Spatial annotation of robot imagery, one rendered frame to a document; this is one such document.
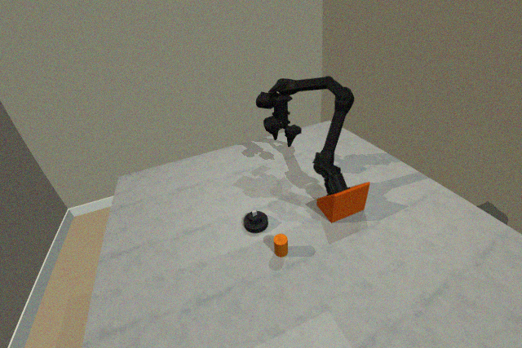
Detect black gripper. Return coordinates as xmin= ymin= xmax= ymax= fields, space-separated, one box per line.
xmin=263 ymin=110 xmax=302 ymax=147

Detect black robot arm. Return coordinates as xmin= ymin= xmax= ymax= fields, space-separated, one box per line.
xmin=256 ymin=76 xmax=354 ymax=196

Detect dark grey round pedestal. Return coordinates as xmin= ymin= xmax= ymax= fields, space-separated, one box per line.
xmin=243 ymin=210 xmax=268 ymax=234

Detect orange knob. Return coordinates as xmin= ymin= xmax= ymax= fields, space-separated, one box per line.
xmin=274 ymin=234 xmax=288 ymax=258

